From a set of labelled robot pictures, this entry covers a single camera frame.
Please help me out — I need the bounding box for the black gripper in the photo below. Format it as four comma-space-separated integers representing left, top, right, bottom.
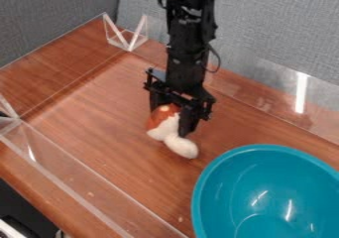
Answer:
141, 52, 217, 139

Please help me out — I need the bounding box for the red and white toy mushroom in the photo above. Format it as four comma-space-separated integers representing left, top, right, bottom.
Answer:
145, 104, 199, 159

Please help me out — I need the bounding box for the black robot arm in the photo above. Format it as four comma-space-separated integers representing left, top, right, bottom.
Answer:
144, 0, 217, 137

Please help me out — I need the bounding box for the blue plastic bowl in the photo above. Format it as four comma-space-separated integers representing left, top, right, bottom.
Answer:
191, 144, 339, 238

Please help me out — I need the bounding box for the clear acrylic back barrier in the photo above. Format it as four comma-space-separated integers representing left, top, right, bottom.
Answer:
101, 15, 339, 145

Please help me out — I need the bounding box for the clear acrylic barrier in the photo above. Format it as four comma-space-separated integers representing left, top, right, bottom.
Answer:
0, 95, 188, 238
101, 15, 339, 145

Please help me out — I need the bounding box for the clear acrylic front barrier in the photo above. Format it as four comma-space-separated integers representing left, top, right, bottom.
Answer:
0, 95, 188, 238

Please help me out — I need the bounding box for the black and white corner object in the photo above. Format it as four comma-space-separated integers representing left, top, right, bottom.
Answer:
0, 179, 73, 238

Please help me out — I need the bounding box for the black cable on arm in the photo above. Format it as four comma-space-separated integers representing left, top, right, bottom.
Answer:
204, 43, 221, 73

